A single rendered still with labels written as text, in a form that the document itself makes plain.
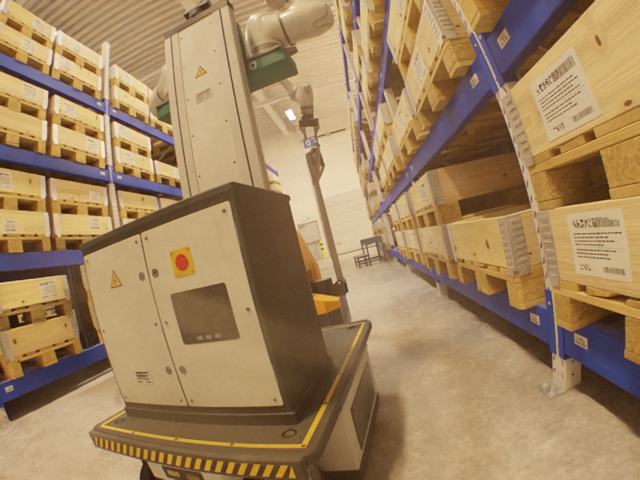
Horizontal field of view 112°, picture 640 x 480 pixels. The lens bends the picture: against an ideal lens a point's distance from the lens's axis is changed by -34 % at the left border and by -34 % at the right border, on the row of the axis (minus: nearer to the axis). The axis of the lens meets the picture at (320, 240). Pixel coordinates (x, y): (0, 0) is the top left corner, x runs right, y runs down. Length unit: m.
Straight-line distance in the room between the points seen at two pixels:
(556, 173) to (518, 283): 0.46
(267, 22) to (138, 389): 1.41
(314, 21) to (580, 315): 1.40
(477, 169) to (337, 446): 1.76
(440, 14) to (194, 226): 1.17
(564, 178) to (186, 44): 1.45
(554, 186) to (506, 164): 1.33
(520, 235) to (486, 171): 1.02
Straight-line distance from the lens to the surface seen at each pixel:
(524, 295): 1.23
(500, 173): 2.20
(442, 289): 2.93
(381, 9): 2.36
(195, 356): 0.77
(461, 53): 1.32
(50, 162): 3.42
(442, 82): 1.61
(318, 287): 2.33
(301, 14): 1.46
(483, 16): 1.03
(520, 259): 1.20
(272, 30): 1.46
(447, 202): 2.04
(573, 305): 0.97
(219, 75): 1.33
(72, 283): 4.57
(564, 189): 0.94
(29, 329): 2.82
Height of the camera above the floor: 0.67
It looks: 1 degrees up
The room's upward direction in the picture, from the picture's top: 14 degrees counter-clockwise
